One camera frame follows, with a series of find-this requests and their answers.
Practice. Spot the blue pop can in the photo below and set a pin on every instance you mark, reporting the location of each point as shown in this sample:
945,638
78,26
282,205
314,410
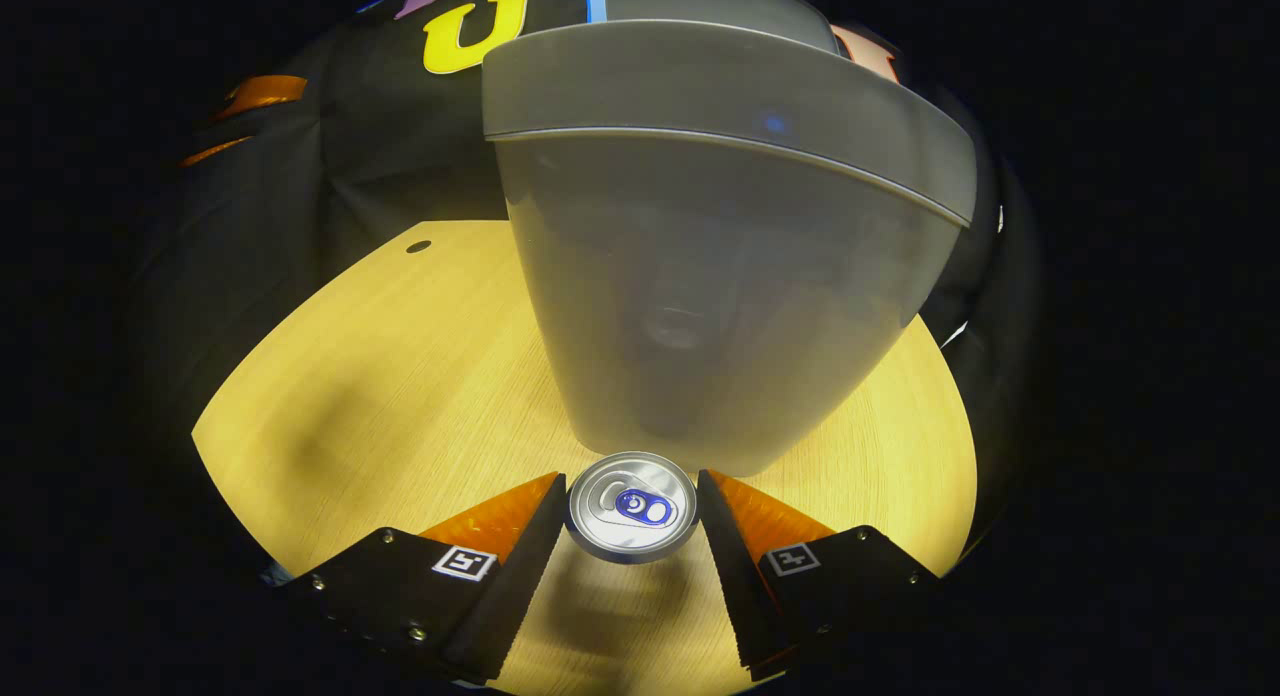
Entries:
630,531

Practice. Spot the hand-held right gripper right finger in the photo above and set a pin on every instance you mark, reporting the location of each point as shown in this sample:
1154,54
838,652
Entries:
735,586

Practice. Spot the white desktop garbage bin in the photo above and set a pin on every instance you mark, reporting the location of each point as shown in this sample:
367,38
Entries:
720,276

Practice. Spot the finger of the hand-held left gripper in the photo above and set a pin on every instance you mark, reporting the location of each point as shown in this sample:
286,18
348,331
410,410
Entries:
265,93
215,151

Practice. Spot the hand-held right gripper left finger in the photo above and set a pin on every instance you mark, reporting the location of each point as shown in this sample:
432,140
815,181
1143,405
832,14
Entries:
525,586

